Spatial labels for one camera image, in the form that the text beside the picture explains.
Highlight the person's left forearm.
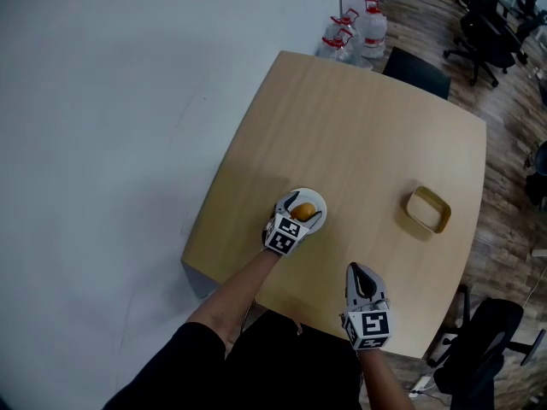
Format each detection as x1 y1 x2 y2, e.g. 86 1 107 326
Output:
185 248 281 358

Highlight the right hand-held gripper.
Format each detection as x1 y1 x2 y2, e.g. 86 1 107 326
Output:
341 261 393 352

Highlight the clear red-capped water bottle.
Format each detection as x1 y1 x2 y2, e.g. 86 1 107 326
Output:
326 8 361 42
318 27 356 64
360 0 389 60

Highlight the white power strip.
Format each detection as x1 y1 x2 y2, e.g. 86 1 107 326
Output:
408 375 433 399

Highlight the black round stool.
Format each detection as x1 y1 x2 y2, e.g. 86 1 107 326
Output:
524 140 547 212

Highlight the yellow rectangular container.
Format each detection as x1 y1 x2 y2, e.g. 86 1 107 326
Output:
405 185 453 236

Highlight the white table leg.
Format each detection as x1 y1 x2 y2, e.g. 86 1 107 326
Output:
182 258 220 300

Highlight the person's black clothing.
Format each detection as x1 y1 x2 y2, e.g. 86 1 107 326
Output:
102 309 365 410

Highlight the black office chair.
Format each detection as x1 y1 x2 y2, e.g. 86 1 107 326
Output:
512 0 547 38
442 0 519 88
428 286 547 410

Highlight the person's right forearm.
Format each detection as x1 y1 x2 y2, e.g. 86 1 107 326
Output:
356 348 416 410

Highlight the white round plate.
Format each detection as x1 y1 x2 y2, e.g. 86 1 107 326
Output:
279 187 328 236

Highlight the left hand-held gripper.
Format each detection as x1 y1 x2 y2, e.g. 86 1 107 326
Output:
262 190 324 257

